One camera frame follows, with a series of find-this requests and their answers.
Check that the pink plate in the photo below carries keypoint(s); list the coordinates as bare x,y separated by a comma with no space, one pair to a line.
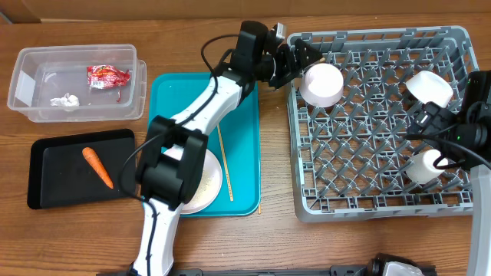
209,186

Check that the pink bowl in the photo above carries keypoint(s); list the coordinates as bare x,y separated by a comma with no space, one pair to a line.
322,85

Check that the clear plastic bin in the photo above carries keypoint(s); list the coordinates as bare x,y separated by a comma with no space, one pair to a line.
43,73

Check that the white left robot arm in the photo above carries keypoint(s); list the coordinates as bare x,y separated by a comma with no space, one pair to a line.
169,164

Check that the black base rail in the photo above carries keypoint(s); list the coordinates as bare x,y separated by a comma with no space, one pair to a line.
381,264

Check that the teal serving tray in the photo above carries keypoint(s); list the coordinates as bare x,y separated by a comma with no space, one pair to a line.
172,93

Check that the white tissue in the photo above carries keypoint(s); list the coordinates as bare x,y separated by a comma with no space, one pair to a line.
68,102

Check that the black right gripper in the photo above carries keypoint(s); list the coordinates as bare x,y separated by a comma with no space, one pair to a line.
436,122

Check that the black tray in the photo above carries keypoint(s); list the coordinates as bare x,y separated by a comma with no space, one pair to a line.
59,175

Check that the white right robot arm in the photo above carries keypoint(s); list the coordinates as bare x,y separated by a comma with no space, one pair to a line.
464,138

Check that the red snack wrapper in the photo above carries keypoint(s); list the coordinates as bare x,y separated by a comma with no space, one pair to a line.
105,76

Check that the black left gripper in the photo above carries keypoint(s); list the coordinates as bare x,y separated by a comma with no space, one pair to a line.
291,69

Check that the grey dishwasher rack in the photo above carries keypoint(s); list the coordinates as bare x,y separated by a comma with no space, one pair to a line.
349,160

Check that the orange carrot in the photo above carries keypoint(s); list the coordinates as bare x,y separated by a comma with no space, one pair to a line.
95,163

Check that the white bowl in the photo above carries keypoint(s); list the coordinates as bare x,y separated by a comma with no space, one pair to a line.
427,86

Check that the white cup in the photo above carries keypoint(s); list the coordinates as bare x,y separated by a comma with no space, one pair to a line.
422,169

